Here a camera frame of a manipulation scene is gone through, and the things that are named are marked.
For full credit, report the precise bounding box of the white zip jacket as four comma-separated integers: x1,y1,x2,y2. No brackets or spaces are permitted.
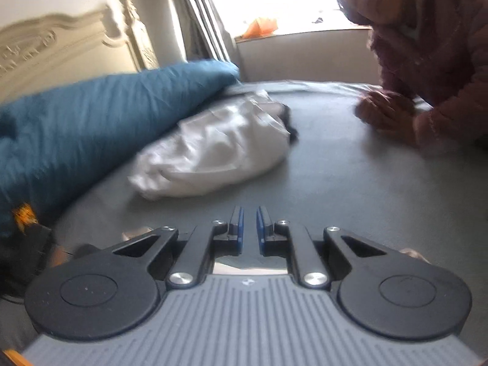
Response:
127,89,300,201

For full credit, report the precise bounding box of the yellow quilt label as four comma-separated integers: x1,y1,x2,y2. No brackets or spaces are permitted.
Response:
11,202,39,237

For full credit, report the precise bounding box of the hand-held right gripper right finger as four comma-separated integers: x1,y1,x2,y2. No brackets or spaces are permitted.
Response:
256,205,388,289

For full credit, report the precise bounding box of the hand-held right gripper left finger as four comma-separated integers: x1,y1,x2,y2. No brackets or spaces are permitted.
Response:
112,205,245,289

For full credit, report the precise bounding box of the cream carved headboard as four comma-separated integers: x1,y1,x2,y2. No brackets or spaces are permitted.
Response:
0,0,159,103

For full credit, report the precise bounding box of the grey curtain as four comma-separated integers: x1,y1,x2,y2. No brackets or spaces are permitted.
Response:
170,0,231,63

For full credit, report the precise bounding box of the orange bag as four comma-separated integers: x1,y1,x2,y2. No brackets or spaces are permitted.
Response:
242,17,280,39

